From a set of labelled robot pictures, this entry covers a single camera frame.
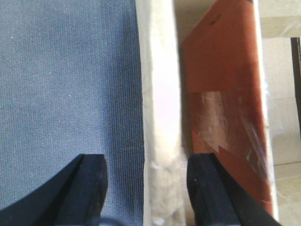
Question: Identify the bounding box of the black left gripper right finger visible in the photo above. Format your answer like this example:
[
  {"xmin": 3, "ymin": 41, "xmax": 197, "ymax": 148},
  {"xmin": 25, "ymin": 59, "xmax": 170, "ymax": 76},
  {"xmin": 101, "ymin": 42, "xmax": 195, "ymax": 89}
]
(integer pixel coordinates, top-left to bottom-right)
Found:
[{"xmin": 187, "ymin": 153, "xmax": 279, "ymax": 226}]

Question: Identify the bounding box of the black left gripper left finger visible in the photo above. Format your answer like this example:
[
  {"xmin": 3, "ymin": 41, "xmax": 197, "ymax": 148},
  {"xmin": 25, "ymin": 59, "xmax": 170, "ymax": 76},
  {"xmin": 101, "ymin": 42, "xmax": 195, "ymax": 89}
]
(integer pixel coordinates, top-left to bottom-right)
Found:
[{"xmin": 0, "ymin": 154, "xmax": 108, "ymax": 226}]

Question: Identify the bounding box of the blue fabric surface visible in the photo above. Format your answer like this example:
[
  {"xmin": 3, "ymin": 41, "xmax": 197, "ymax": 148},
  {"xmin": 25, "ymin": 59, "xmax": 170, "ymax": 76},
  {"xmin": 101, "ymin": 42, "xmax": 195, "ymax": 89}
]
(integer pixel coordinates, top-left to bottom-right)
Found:
[{"xmin": 0, "ymin": 0, "xmax": 144, "ymax": 226}]

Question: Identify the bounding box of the reddish-brown taped board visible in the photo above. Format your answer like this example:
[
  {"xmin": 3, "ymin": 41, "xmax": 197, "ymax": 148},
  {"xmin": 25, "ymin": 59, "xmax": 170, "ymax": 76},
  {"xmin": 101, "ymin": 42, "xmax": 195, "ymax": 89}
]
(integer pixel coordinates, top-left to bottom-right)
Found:
[{"xmin": 182, "ymin": 0, "xmax": 276, "ymax": 215}]

